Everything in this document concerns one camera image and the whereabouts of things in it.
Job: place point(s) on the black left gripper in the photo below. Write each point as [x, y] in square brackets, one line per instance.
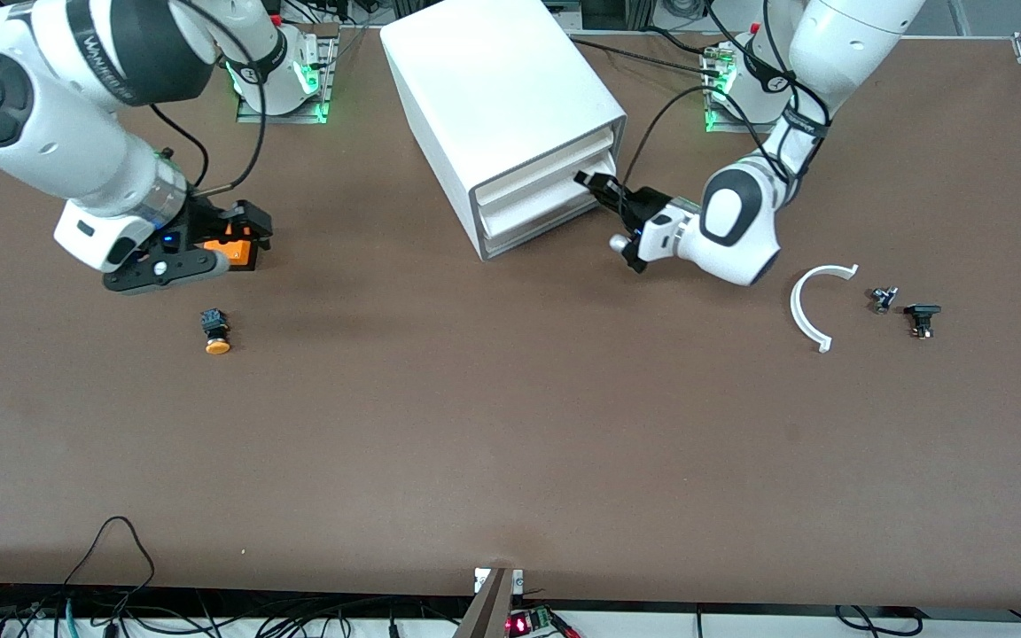
[637, 206]

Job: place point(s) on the grey camera post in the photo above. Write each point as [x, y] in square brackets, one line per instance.
[488, 611]

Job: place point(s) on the white mounting bracket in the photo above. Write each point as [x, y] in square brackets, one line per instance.
[519, 580]

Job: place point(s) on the orange push button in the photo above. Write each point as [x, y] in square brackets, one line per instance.
[217, 346]

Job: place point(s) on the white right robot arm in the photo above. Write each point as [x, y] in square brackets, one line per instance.
[50, 133]

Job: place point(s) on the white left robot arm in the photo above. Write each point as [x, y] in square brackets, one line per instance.
[847, 35]

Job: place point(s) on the black switch part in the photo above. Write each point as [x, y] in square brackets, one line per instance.
[922, 312]

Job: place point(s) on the orange box with hole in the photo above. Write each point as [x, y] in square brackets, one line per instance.
[237, 252]

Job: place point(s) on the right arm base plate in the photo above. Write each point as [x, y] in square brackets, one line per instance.
[326, 80]

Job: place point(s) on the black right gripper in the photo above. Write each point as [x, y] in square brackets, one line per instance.
[206, 221]

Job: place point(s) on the small black silver part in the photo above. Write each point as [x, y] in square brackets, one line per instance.
[883, 299]

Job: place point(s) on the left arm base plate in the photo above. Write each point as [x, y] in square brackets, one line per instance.
[723, 128]

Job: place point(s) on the circuit board with red light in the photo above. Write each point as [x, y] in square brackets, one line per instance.
[519, 625]

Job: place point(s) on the white curved plastic arc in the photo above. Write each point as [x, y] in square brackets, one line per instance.
[795, 306]

